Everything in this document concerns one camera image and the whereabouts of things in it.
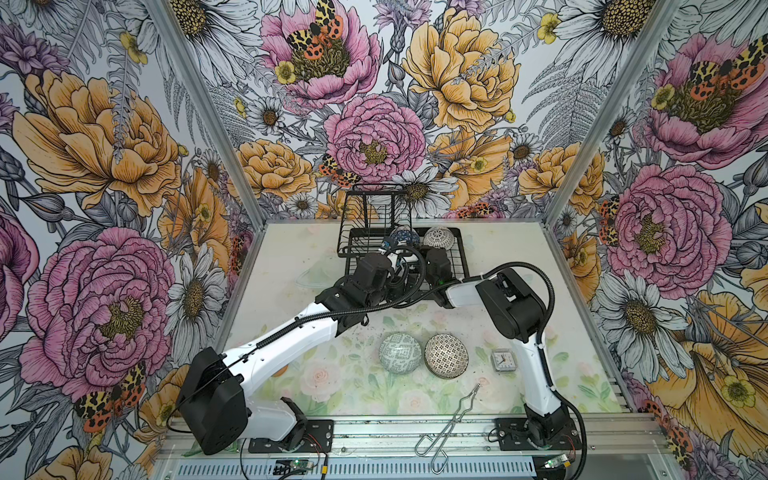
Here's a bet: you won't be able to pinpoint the white red diamond bowl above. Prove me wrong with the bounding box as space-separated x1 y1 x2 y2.
422 226 455 250

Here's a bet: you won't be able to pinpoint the black wire dish rack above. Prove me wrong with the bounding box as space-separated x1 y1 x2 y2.
337 183 470 294

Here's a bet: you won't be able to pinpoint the green patterned bowl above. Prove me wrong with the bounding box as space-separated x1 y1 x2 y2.
378 332 422 375

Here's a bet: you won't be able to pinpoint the black white dotted bowl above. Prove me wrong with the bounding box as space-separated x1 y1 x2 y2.
424 333 469 379

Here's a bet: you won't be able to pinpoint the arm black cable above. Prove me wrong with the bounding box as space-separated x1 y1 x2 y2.
239 245 428 367
407 260 589 480

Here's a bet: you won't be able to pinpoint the blue patterned bowl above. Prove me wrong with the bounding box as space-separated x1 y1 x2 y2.
381 227 421 251

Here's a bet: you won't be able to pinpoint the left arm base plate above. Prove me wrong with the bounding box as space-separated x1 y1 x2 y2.
246 397 335 454

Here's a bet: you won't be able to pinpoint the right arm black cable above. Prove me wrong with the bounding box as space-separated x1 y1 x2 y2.
407 260 589 480

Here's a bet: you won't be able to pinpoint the metal wire tongs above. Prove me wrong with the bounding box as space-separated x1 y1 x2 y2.
414 383 481 475

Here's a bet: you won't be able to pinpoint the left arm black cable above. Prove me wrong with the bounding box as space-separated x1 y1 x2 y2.
239 245 428 367

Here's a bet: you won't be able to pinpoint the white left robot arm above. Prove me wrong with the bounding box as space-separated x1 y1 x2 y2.
175 246 426 455

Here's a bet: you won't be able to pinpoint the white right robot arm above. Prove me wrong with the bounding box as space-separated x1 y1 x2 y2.
426 248 570 448

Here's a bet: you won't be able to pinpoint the green circuit board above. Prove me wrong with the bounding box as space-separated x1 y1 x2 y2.
272 459 317 479

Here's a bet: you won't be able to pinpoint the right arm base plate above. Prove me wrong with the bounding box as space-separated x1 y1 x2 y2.
486 411 584 452

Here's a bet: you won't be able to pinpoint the small clear square clock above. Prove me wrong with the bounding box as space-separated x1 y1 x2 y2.
491 349 517 372

